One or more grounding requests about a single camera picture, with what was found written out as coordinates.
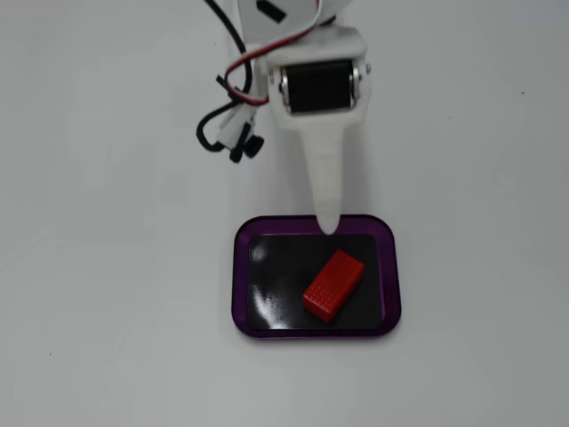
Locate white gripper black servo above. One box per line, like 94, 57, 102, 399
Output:
261, 26, 373, 236

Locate red textured rectangular block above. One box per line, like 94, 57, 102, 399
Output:
302, 248, 365, 324

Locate purple tray with black base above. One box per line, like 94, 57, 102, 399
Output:
230, 214, 403, 342

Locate black cable clip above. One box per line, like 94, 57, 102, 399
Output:
228, 124, 266, 164

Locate white cable connector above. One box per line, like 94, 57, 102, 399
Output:
217, 104, 260, 148

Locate black cable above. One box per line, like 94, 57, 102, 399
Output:
196, 0, 268, 155

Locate red white servo cable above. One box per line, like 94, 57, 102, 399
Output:
225, 0, 328, 107

